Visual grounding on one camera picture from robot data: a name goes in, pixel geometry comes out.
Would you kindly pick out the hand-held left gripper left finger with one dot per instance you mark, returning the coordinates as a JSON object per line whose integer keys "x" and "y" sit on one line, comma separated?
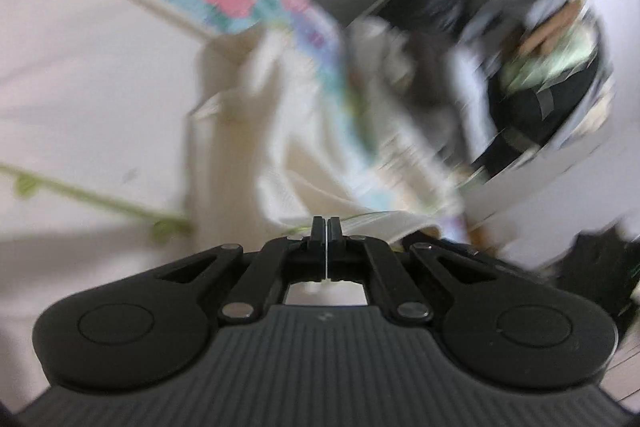
{"x": 317, "y": 252}

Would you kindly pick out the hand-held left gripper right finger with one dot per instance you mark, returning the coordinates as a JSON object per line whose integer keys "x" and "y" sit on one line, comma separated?
{"x": 334, "y": 252}

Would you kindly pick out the cream waffle garment green trim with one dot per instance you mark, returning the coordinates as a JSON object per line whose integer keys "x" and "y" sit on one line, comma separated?
{"x": 100, "y": 82}

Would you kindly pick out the black clothes heap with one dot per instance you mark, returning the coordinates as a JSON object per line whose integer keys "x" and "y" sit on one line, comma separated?
{"x": 540, "y": 117}

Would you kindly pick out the grey folded garment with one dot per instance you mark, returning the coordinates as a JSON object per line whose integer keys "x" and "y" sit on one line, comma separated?
{"x": 430, "y": 77}

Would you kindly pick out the cream padded jacket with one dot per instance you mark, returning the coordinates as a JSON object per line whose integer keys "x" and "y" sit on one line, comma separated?
{"x": 377, "y": 47}

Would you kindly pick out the dark cloth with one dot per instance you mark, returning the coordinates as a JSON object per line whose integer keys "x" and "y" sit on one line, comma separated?
{"x": 600, "y": 267}

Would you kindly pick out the light green hanging garment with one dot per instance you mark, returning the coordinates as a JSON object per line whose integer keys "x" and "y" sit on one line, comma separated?
{"x": 550, "y": 57}

